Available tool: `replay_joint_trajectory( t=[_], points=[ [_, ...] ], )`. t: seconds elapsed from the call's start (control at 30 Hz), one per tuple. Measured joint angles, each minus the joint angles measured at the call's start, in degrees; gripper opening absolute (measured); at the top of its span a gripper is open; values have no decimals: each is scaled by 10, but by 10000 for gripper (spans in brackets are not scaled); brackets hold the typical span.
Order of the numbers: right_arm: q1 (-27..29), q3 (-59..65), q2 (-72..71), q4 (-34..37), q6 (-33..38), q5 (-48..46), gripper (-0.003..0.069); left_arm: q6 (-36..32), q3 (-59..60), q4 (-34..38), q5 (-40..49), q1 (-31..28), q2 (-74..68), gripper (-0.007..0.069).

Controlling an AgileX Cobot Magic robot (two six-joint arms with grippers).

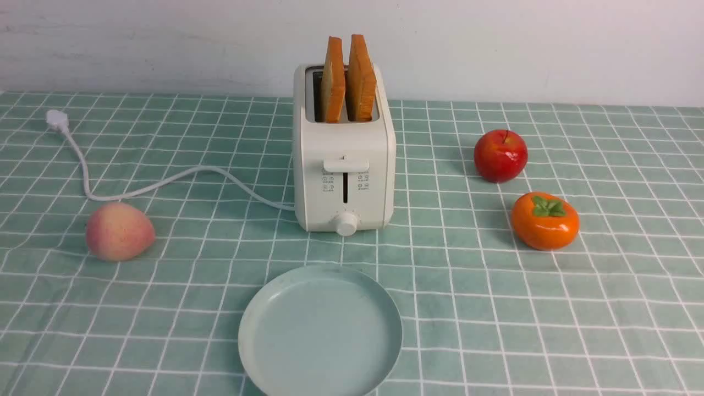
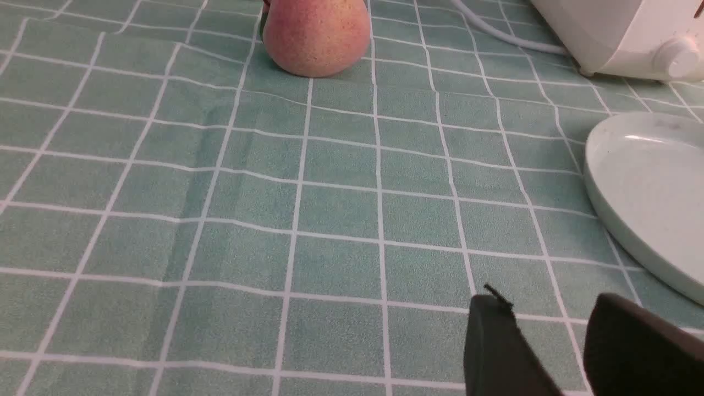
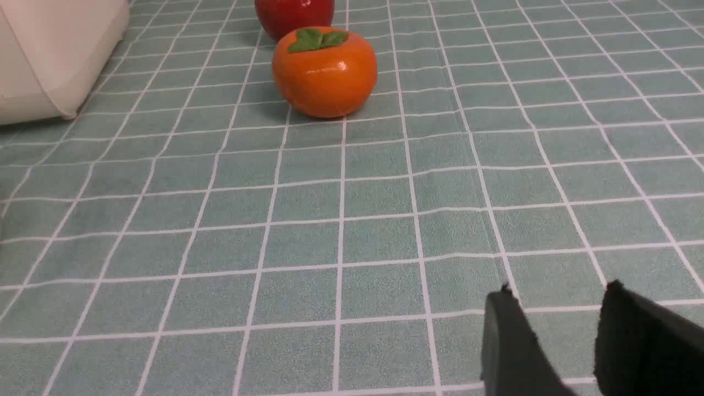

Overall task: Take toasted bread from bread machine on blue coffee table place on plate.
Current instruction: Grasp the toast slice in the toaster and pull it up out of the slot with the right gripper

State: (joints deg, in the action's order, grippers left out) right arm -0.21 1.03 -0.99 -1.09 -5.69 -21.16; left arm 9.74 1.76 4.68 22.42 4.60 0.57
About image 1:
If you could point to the toasted bread slice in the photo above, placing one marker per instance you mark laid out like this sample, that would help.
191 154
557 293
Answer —
361 81
332 87

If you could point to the white two-slot toaster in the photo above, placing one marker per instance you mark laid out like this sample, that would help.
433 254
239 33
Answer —
344 173

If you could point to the light blue round plate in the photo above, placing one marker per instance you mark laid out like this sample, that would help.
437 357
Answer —
320 330

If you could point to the red apple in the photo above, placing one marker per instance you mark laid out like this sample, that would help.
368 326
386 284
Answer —
500 155

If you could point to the orange persimmon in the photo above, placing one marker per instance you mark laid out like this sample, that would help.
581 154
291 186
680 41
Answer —
544 222

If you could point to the pink peach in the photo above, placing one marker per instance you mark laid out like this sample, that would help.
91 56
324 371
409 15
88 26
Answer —
118 232

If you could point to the green checkered tablecloth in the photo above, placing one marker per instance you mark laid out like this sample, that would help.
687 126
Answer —
619 311

